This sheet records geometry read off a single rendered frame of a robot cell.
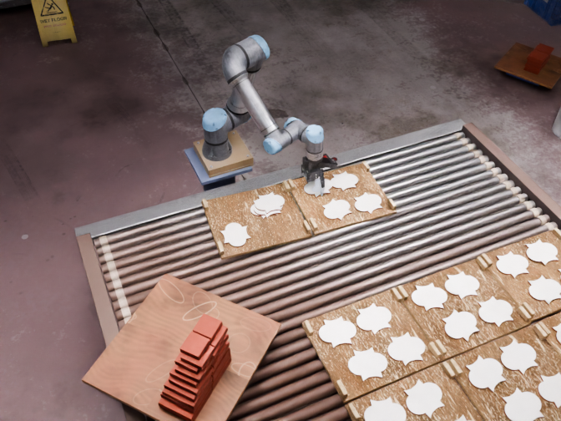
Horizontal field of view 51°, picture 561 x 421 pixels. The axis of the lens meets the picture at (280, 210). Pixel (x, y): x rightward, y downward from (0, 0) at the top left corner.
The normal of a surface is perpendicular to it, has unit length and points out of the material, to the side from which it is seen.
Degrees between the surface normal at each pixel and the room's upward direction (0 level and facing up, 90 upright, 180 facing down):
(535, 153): 0
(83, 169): 0
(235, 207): 0
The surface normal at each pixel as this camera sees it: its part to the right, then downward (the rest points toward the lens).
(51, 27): 0.35, 0.58
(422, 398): 0.03, -0.69
